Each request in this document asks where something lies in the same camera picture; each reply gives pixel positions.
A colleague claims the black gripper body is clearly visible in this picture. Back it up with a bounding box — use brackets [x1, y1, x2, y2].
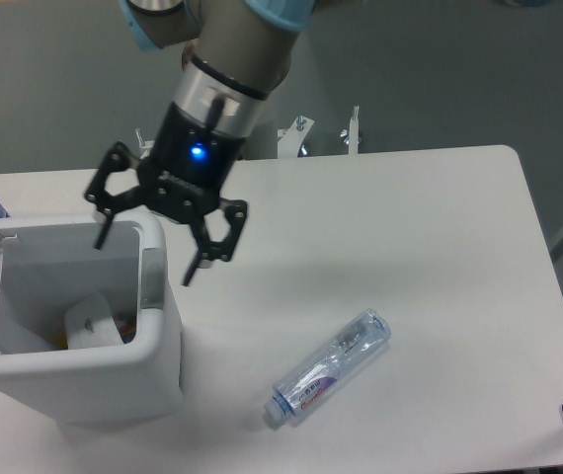
[136, 101, 245, 223]

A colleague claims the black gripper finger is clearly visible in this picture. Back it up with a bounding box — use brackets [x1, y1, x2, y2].
[84, 141, 148, 250]
[182, 197, 249, 286]

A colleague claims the white plastic wrapper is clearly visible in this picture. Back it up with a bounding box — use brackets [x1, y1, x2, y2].
[64, 292, 123, 350]

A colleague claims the clear plastic water bottle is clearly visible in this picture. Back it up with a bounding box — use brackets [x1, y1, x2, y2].
[264, 308, 392, 429]

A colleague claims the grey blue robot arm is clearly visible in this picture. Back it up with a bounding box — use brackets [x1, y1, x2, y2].
[84, 1, 316, 285]

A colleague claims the white plastic trash can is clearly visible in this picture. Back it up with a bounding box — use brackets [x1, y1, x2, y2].
[0, 211, 183, 424]

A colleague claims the white metal frame bracket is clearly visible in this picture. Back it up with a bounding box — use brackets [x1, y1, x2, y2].
[134, 105, 363, 162]

